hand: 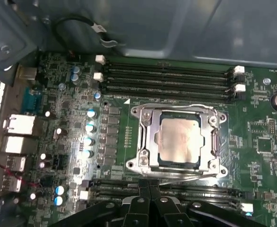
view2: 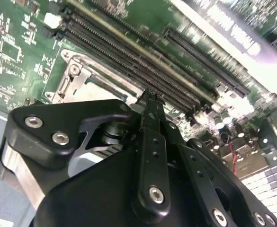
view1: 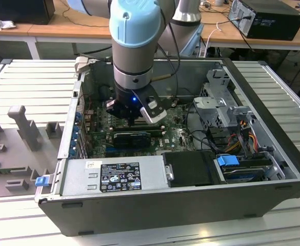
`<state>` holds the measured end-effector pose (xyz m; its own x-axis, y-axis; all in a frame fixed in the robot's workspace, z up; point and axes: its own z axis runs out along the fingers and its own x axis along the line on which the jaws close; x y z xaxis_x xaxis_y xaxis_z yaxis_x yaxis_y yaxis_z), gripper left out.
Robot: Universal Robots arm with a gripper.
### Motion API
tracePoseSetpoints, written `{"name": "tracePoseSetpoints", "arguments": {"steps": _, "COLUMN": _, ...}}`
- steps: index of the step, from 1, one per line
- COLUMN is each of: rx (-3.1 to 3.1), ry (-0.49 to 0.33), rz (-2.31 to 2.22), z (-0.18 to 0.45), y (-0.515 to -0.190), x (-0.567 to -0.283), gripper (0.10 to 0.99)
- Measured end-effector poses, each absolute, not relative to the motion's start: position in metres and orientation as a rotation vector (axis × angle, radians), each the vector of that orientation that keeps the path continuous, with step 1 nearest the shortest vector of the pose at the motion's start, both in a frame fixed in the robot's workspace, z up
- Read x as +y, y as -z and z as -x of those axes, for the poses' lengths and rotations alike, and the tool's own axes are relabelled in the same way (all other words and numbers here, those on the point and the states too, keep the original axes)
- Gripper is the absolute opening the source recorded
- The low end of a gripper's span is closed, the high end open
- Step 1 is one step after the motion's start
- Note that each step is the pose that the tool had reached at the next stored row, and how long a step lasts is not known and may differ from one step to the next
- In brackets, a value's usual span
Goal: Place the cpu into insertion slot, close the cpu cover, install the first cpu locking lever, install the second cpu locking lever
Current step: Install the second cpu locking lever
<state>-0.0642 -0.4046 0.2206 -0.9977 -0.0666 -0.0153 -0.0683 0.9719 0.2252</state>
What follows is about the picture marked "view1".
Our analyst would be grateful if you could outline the yellow and red power wires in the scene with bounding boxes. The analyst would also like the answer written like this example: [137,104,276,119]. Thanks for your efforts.
[226,121,259,153]

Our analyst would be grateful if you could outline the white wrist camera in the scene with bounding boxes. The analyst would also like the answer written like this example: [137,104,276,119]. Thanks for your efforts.
[140,101,168,124]

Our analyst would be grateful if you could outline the white cable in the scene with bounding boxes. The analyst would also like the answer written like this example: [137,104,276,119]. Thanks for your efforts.
[205,20,234,58]

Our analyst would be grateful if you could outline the silver metal drive cage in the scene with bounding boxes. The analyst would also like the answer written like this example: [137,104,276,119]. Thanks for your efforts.
[192,68,254,129]

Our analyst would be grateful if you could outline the silver power supply unit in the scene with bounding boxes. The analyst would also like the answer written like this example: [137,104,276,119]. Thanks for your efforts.
[51,155,175,197]

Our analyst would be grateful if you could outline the green motherboard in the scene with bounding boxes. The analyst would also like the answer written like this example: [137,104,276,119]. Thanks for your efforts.
[87,96,199,158]

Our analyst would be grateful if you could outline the blue plastic latch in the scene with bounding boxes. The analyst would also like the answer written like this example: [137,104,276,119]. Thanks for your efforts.
[35,176,49,187]

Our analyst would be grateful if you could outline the grey parts rack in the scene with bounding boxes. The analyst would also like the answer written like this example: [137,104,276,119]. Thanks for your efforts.
[0,105,66,199]

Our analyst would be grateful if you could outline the black box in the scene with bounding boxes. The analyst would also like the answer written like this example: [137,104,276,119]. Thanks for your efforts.
[0,0,55,25]

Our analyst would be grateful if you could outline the hard disk in blue carrier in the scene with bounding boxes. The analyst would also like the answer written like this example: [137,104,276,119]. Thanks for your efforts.
[215,154,267,184]

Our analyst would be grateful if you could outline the thin red wire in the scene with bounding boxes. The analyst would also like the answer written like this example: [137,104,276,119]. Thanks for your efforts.
[78,94,94,113]

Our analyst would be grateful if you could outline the black PC tower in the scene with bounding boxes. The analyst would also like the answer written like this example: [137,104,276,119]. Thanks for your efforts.
[228,0,300,42]

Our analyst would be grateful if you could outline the wooden desk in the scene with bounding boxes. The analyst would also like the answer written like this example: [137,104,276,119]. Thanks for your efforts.
[201,5,300,52]
[0,0,113,61]

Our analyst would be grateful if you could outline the black plastic shroud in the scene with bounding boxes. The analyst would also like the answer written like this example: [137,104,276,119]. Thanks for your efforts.
[162,151,216,188]

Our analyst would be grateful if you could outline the crumpled white paper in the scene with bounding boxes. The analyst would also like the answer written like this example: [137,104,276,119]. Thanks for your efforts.
[0,14,17,31]

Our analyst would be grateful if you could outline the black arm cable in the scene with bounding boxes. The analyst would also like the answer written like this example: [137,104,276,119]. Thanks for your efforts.
[152,23,182,101]

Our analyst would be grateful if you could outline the black and grey PC case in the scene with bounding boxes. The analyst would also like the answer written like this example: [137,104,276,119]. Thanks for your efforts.
[34,56,300,238]

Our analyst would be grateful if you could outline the black graphics card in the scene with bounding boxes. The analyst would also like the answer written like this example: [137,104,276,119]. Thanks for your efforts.
[113,132,152,149]

